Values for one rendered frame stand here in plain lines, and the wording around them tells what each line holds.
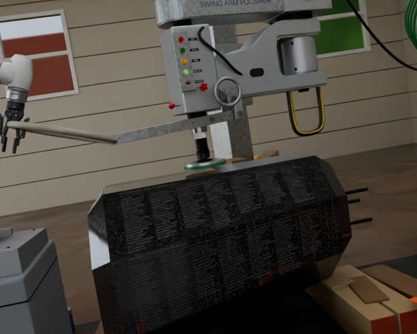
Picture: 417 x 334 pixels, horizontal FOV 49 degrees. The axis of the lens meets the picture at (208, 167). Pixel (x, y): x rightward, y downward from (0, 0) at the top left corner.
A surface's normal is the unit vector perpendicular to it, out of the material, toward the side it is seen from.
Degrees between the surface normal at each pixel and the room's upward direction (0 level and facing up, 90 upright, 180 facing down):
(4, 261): 90
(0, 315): 90
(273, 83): 90
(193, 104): 90
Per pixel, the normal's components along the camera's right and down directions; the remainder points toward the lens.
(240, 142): 0.61, -0.01
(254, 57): 0.37, 0.04
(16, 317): 0.15, 0.08
